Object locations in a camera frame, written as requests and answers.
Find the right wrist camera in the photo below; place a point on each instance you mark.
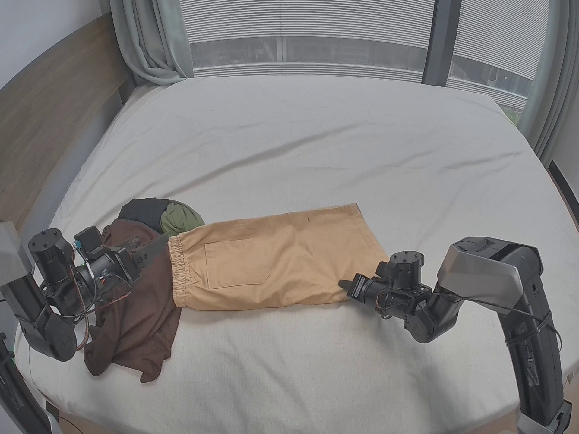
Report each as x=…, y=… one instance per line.
x=383, y=269

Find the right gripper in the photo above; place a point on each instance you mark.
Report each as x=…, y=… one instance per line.
x=373, y=290

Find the black garment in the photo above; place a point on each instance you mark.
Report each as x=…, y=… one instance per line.
x=140, y=213

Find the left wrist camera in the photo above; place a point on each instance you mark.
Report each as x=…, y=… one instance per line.
x=90, y=240

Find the grey-green curtain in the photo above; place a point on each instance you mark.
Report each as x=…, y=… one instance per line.
x=558, y=84
x=149, y=25

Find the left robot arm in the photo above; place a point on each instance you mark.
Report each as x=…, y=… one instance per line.
x=49, y=256

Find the brown shorts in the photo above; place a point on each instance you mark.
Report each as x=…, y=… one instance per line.
x=135, y=328

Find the green garment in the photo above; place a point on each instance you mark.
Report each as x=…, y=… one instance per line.
x=181, y=219

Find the bed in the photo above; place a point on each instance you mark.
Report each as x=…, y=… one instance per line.
x=316, y=129

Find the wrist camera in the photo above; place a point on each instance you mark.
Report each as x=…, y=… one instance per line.
x=90, y=240
x=383, y=269

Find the tan shorts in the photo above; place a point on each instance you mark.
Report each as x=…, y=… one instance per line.
x=280, y=260

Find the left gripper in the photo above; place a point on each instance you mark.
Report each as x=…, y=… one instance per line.
x=129, y=265

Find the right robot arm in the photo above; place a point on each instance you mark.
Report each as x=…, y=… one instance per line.
x=488, y=265

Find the window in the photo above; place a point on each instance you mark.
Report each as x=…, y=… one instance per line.
x=316, y=7

